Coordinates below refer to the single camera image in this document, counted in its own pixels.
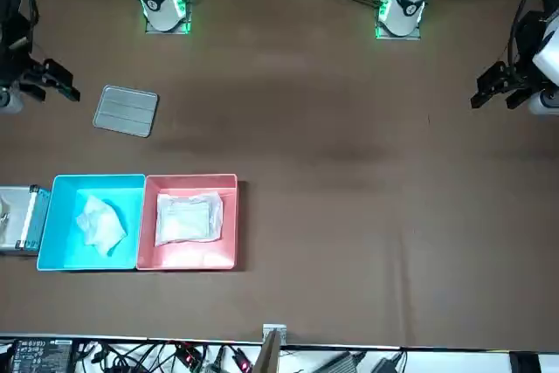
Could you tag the blue plastic box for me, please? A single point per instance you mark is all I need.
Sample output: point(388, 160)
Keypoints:
point(61, 224)

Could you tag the grey power adapter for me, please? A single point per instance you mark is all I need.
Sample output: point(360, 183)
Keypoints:
point(345, 362)

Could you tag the white used mask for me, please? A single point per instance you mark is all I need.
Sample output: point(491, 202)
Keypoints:
point(102, 224)

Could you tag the small black power adapter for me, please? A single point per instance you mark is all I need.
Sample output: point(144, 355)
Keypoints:
point(388, 366)

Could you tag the grey metal tray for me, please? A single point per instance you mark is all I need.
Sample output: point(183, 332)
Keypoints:
point(126, 111)

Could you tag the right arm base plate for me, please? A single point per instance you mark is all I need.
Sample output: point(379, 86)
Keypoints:
point(188, 28)

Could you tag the black labelled power adapter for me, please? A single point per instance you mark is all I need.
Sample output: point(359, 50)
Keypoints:
point(41, 355)

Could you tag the black box adapter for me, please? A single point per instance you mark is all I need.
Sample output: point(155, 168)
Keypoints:
point(524, 364)

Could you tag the plastic-wrapped blue new mask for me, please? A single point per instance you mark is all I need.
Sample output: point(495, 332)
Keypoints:
point(188, 220)

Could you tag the aluminium carry case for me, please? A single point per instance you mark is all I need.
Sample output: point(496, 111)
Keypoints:
point(22, 224)

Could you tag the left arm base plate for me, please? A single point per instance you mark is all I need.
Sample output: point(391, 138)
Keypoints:
point(380, 34)

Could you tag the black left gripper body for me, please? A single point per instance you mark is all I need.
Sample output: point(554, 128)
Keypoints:
point(522, 78)

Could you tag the pink plastic box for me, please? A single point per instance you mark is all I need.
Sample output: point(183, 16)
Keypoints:
point(192, 259)

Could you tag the aluminium profile post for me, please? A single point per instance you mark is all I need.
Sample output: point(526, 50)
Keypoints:
point(271, 355)

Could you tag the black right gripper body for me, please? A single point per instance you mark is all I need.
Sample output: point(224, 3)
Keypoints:
point(26, 71)

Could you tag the black module with red light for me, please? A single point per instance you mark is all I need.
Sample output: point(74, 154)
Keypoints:
point(190, 355)
point(242, 361)

